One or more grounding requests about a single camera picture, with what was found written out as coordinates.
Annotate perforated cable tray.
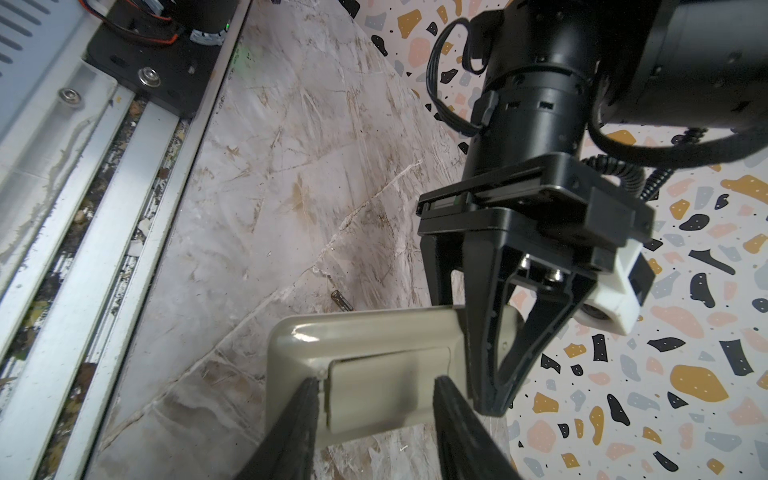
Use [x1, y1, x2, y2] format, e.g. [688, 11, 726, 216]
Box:
[1, 0, 85, 134]

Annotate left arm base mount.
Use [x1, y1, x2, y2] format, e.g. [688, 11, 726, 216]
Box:
[80, 0, 239, 119]

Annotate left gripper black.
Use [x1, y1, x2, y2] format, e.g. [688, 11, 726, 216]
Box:
[416, 153, 654, 417]

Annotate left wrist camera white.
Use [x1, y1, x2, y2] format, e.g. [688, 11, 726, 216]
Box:
[573, 240, 656, 336]

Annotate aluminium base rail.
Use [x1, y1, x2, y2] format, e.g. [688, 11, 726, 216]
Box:
[1, 61, 228, 479]

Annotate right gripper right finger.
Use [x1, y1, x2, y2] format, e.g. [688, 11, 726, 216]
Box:
[433, 376, 521, 480]

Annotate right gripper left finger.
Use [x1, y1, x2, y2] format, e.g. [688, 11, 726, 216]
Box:
[235, 378, 319, 480]

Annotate black gold AAA battery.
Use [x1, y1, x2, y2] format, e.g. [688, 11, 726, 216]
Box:
[331, 290, 354, 312]

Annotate white remote control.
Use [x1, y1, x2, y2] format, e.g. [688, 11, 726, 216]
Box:
[265, 304, 523, 450]

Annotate remote battery cover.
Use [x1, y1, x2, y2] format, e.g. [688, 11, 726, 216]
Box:
[326, 347, 451, 444]

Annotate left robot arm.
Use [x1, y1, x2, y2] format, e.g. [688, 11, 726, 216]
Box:
[417, 1, 767, 416]

